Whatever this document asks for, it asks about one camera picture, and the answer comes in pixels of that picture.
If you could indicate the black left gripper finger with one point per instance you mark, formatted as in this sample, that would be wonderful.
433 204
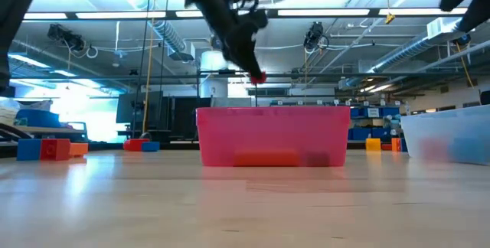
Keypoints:
249 45
237 56

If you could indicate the small blue block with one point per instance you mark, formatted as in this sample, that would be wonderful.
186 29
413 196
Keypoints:
28 149
403 144
152 147

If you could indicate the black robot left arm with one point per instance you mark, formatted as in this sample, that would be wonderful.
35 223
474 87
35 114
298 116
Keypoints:
19 18

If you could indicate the white cylindrical tank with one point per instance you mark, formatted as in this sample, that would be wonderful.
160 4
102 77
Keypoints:
212 64

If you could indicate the black ceiling-mounted device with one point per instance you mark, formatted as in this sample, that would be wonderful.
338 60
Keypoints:
314 33
61 33

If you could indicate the yellow hanging tag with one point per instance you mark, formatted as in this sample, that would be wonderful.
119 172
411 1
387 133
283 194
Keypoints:
389 18

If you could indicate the red translucent plastic bin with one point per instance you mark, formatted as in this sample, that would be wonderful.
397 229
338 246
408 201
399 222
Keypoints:
268 133

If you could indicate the black cabinet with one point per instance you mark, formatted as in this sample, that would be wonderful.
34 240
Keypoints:
180 118

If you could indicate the clear frosted plastic bin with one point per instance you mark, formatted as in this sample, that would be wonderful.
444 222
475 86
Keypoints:
421 133

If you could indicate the large blue block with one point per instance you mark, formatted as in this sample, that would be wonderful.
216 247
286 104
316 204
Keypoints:
467 148

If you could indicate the shelf with blue bins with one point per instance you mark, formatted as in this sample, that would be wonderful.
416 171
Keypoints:
377 112

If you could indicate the small orange block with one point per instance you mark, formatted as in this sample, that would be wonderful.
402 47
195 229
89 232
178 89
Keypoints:
79 149
396 144

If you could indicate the long red block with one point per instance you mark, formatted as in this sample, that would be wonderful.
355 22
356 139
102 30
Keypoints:
386 147

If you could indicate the grey workbench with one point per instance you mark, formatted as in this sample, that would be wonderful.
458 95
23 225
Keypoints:
46 129

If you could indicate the blue covered object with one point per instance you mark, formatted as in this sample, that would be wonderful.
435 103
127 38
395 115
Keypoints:
38 118

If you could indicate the white bag pile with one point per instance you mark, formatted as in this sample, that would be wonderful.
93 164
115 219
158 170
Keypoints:
5 114

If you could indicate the silver spiral air duct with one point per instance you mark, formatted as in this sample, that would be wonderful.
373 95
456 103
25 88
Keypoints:
168 33

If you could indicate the large silver air duct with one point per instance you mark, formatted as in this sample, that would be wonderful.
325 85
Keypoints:
413 47

